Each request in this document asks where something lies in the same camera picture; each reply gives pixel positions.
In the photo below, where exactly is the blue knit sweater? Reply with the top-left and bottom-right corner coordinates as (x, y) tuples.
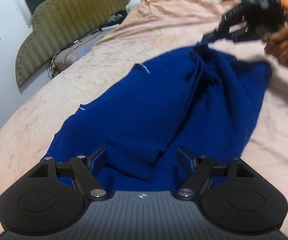
(47, 43), (272, 191)

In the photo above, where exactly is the dark clothes pile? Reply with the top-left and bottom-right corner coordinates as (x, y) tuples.
(99, 10), (127, 30)

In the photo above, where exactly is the person right hand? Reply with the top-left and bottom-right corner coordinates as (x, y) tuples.
(261, 23), (288, 67)

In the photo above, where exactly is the pink floral bed sheet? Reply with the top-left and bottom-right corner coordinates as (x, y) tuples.
(0, 41), (288, 236)

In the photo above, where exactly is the orange pink blanket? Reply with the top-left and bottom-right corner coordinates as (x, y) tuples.
(100, 0), (239, 54)

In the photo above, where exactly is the brown striped pillow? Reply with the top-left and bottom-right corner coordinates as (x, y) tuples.
(48, 30), (106, 79)

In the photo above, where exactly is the olive green padded headboard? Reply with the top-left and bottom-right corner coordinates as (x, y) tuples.
(15, 0), (130, 87)

